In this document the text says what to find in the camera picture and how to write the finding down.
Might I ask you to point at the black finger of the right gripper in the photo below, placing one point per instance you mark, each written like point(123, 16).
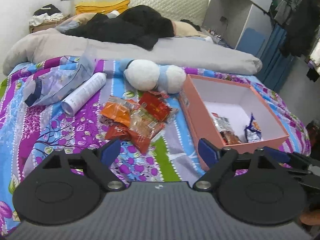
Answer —
point(295, 163)

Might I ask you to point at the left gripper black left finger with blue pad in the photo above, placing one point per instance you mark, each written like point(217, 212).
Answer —
point(67, 187)

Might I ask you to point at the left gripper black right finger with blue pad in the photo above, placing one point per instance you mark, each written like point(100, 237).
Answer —
point(252, 188)

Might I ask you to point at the blue white snack bag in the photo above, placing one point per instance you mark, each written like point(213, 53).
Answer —
point(252, 131)

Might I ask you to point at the white label snack packet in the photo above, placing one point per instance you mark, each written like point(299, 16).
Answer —
point(225, 129)

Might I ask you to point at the person's right hand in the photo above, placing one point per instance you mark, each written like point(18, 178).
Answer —
point(311, 218)

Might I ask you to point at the pink cardboard box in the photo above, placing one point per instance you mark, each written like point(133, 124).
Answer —
point(210, 104)

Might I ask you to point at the dark red snack packet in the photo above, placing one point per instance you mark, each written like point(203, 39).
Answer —
point(124, 133)

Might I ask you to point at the white spray can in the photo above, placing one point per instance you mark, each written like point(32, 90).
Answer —
point(74, 101)

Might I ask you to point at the orange snack packet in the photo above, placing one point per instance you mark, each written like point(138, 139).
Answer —
point(119, 110)

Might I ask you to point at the blue curtain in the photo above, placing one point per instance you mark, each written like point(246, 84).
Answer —
point(276, 67)

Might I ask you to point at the translucent blue plastic bag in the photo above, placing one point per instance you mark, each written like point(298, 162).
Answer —
point(54, 86)

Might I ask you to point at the clear red dried snack packet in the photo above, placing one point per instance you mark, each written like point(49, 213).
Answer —
point(144, 123)

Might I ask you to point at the colourful floral bed sheet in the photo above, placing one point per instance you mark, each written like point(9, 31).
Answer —
point(30, 134)

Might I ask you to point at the red foil snack packet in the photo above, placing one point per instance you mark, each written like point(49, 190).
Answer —
point(155, 104)

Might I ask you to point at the blue cushion board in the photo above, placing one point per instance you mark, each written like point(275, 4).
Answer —
point(251, 42)

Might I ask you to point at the white blue plush toy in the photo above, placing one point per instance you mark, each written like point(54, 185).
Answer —
point(145, 75)

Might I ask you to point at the grey duvet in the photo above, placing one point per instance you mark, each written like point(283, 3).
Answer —
point(180, 51)

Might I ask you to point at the hanging dark clothes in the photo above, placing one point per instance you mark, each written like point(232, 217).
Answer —
point(300, 20)

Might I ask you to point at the wooden nightstand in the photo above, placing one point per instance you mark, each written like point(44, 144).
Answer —
point(47, 25)

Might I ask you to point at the grey wardrobe cabinet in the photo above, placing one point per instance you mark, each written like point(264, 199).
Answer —
point(230, 18)

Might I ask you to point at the beige pillow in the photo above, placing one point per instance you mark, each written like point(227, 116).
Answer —
point(182, 29)

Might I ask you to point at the clothes pile on nightstand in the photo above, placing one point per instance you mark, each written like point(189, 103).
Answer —
point(47, 13)

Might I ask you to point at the black jacket on bed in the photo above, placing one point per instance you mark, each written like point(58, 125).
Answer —
point(141, 26)

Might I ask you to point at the yellow pillow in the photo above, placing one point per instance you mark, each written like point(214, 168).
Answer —
point(102, 7)

